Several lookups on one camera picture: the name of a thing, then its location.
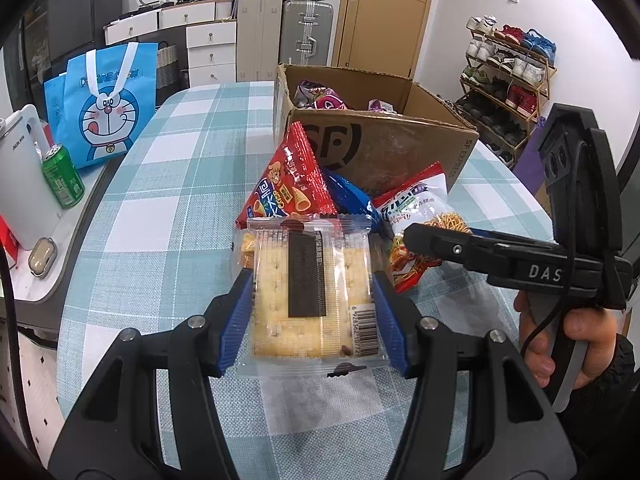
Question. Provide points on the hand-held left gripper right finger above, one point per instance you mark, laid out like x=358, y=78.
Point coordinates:
x=392, y=325

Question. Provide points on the white electric kettle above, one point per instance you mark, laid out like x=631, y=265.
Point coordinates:
x=22, y=185

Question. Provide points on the white drawer cabinet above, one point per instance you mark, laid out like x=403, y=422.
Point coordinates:
x=210, y=45

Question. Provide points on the red white carton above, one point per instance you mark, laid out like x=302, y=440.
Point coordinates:
x=7, y=235

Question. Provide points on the clear cracker packet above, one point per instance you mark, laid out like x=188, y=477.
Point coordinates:
x=310, y=290

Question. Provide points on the wooden shoe rack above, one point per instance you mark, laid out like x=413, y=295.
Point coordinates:
x=545, y=90

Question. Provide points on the white side table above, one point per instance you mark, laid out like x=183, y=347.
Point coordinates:
x=65, y=240

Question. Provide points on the beige suitcase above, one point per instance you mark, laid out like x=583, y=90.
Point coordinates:
x=259, y=37

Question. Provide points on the green drink can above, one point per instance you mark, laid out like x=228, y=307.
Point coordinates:
x=62, y=177

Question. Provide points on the person's right hand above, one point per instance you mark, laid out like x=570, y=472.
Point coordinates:
x=592, y=345

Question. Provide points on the dark shelf cabinet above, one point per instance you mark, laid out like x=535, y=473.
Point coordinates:
x=32, y=40

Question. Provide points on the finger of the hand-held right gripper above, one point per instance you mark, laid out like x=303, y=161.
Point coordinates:
x=485, y=233
x=440, y=245

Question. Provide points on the brown cardboard box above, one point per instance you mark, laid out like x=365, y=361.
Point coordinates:
x=395, y=150

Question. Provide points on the red triangular snack bag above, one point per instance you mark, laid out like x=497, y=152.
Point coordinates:
x=287, y=180

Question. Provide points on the blue cartoon tote bag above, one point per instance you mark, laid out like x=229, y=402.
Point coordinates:
x=110, y=110

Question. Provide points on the wicker basket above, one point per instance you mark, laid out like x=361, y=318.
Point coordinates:
x=167, y=67

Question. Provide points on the beige earbuds case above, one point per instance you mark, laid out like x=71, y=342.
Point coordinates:
x=41, y=258

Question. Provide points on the person's right forearm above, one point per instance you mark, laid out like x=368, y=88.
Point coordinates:
x=610, y=425

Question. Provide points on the blue snack packet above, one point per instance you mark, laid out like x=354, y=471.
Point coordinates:
x=355, y=205

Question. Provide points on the silver suitcase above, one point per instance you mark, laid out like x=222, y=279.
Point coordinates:
x=306, y=30

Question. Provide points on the red noodle snack bag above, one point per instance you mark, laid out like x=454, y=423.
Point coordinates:
x=420, y=200

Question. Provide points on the grey refrigerator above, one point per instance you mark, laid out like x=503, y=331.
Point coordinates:
x=85, y=5

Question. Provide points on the shoe rack with shoes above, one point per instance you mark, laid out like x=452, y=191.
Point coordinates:
x=505, y=75

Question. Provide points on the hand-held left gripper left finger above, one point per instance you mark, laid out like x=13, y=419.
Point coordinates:
x=235, y=320

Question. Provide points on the wooden door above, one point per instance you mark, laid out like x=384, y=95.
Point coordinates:
x=385, y=20

